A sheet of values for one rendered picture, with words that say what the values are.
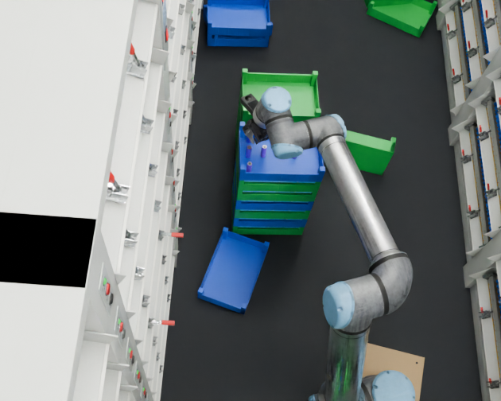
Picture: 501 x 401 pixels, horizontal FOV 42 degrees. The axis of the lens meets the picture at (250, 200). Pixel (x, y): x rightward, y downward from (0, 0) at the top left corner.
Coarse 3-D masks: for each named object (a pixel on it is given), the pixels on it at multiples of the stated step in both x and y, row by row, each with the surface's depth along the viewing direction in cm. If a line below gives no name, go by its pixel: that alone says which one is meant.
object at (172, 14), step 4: (172, 0) 185; (176, 0) 185; (172, 4) 184; (176, 4) 185; (172, 8) 184; (176, 8) 184; (172, 12) 183; (176, 12) 184; (172, 16) 182; (176, 16) 183; (176, 20) 182; (172, 24) 181; (176, 24) 182; (172, 28) 178; (176, 28) 181; (168, 32) 177; (172, 32) 177; (172, 36) 179; (168, 40) 178; (172, 40) 179; (172, 44) 179; (172, 48) 178; (172, 52) 177; (168, 56) 176; (172, 56) 177; (172, 60) 176; (172, 72) 169; (172, 76) 170
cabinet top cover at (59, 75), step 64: (0, 0) 98; (64, 0) 99; (128, 0) 100; (0, 64) 93; (64, 64) 94; (0, 128) 88; (64, 128) 89; (0, 192) 84; (64, 192) 85; (0, 320) 77; (64, 320) 77; (0, 384) 73; (64, 384) 74
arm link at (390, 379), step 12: (384, 372) 216; (396, 372) 216; (372, 384) 214; (384, 384) 214; (396, 384) 214; (408, 384) 215; (372, 396) 213; (384, 396) 212; (396, 396) 213; (408, 396) 213
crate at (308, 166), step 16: (240, 128) 237; (240, 144) 235; (240, 160) 232; (256, 160) 238; (272, 160) 239; (288, 160) 239; (304, 160) 240; (320, 160) 237; (240, 176) 232; (256, 176) 232; (272, 176) 232; (288, 176) 232; (304, 176) 233; (320, 176) 233
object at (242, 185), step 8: (240, 184) 237; (248, 184) 237; (256, 184) 237; (264, 184) 237; (272, 184) 238; (280, 184) 238; (288, 184) 238; (296, 184) 239; (304, 184) 239; (312, 184) 239
